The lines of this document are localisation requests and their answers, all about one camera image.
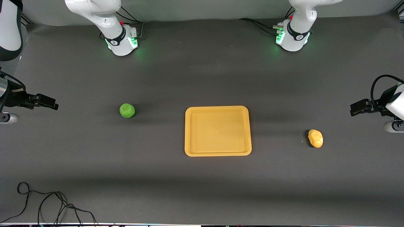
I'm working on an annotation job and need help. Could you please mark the black right arm base cables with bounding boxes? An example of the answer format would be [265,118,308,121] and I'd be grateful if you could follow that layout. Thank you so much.
[99,6,144,41]

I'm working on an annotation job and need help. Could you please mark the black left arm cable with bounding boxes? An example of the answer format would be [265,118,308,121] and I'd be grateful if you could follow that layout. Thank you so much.
[371,74,404,109]

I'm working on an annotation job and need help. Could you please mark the yellow potato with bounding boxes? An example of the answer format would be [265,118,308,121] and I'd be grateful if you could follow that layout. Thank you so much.
[308,129,324,148]

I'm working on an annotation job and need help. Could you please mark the yellow plastic tray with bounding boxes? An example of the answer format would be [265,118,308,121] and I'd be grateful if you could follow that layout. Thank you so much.
[184,106,252,157]

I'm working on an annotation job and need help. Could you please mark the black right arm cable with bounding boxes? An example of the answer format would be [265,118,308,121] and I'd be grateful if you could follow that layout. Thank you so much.
[0,71,26,92]

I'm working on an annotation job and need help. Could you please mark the black arm base cables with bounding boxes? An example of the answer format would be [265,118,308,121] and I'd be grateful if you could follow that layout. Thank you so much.
[99,6,144,41]
[238,6,295,36]

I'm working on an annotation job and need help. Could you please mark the dark grey table mat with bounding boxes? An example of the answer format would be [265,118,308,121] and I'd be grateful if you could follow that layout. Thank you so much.
[0,11,404,226]

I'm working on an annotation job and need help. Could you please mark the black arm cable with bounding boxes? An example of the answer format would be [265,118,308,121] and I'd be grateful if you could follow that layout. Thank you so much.
[371,74,404,109]
[0,71,26,92]

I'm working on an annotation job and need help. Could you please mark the thin black loose cable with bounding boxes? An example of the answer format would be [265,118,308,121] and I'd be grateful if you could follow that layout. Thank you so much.
[0,182,98,226]

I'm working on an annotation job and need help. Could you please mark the green apple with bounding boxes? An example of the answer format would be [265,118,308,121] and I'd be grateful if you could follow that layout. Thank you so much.
[119,103,135,119]

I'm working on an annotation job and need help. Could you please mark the black left arm base cables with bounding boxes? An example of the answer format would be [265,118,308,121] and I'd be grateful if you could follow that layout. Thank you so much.
[238,6,295,36]

